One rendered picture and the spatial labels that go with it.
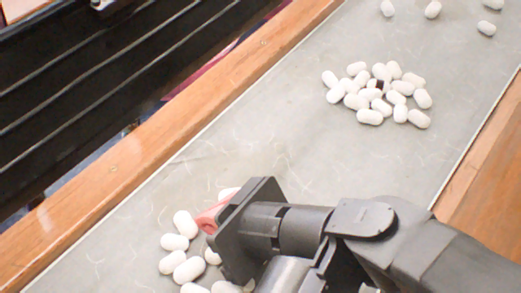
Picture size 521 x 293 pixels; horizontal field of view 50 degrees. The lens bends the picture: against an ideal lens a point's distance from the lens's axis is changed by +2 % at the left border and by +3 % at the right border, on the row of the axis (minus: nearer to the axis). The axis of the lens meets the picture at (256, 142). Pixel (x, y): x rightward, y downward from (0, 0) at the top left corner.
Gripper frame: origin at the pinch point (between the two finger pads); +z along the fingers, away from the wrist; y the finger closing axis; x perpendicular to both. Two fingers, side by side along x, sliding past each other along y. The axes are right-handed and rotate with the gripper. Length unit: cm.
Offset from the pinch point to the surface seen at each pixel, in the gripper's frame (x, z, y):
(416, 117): 7.8, -9.2, -32.4
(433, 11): 2, -3, -57
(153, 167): -5.7, 8.3, -2.8
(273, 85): -3.3, 7.2, -26.2
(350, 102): 2.5, -2.4, -29.0
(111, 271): -1.2, 4.8, 9.8
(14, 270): -7.1, 8.3, 16.2
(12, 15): -27.6, 33.5, -10.1
